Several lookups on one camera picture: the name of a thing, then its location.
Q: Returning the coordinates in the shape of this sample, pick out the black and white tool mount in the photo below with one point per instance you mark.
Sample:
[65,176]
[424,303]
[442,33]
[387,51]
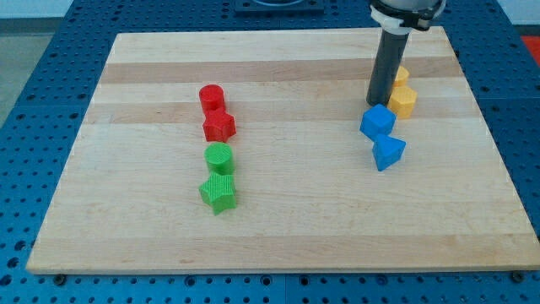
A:
[399,17]

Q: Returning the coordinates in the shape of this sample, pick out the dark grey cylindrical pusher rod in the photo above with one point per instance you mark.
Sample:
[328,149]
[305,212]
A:
[387,61]

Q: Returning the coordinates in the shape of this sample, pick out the blue cube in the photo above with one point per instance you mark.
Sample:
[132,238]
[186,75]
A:
[377,120]

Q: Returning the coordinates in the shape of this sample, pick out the yellow hexagon block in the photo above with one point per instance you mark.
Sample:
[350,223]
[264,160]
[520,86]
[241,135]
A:
[402,101]

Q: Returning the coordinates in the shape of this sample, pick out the small yellow block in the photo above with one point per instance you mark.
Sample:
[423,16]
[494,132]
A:
[402,77]

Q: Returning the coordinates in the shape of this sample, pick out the blue triangular prism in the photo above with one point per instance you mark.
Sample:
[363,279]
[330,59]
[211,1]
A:
[387,150]

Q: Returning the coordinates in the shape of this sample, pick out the red cylinder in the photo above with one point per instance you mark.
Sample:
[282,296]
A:
[211,97]

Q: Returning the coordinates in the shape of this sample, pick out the red star block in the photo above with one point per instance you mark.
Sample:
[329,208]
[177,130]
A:
[219,126]

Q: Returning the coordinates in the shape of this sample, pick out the wooden board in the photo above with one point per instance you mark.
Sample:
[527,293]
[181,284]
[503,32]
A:
[309,198]

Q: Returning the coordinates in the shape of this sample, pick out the green cylinder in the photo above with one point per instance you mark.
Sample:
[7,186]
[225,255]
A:
[219,158]

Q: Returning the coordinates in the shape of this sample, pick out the green star block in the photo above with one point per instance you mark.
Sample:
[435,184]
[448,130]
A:
[218,192]

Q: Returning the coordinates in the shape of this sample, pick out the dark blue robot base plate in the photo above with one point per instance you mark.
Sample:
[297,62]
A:
[278,6]

